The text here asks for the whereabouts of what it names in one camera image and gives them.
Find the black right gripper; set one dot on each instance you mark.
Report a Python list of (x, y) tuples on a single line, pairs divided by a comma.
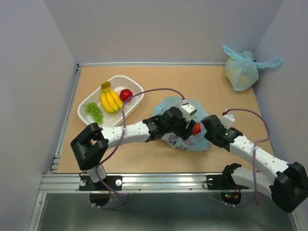
[(207, 135)]

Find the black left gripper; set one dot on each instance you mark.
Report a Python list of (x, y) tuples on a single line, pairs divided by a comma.
[(184, 133)]

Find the red orange fruit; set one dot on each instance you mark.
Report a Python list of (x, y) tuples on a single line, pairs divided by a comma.
[(197, 129)]

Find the blue cartoon-print plastic bag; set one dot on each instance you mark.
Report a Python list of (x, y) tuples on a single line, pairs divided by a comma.
[(196, 142)]

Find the red apple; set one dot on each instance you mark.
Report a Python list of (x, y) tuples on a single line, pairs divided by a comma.
[(125, 94)]

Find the yellow banana bunch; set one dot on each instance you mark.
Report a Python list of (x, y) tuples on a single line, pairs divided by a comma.
[(110, 100)]

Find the green grape bunch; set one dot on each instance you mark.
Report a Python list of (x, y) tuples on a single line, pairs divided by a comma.
[(93, 111)]

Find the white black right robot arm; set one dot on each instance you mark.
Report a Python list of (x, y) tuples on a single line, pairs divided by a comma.
[(286, 184)]

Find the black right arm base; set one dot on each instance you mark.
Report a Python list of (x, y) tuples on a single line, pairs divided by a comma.
[(223, 181)]

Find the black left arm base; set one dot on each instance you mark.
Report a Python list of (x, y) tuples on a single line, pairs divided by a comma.
[(113, 181)]

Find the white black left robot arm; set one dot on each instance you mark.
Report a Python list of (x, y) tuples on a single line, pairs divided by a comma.
[(90, 144)]

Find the blue tied plastic bag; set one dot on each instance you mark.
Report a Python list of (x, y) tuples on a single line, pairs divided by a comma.
[(242, 70)]

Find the white perforated plastic basket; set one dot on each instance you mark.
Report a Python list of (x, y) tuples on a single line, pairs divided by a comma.
[(118, 83)]

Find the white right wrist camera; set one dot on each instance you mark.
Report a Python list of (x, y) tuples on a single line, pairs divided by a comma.
[(227, 119)]

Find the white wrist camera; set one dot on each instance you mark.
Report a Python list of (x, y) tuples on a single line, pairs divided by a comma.
[(227, 119), (187, 109)]

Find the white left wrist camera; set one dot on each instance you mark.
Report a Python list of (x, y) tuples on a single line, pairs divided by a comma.
[(187, 109)]

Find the aluminium front rail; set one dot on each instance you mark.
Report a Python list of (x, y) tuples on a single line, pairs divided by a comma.
[(132, 183)]

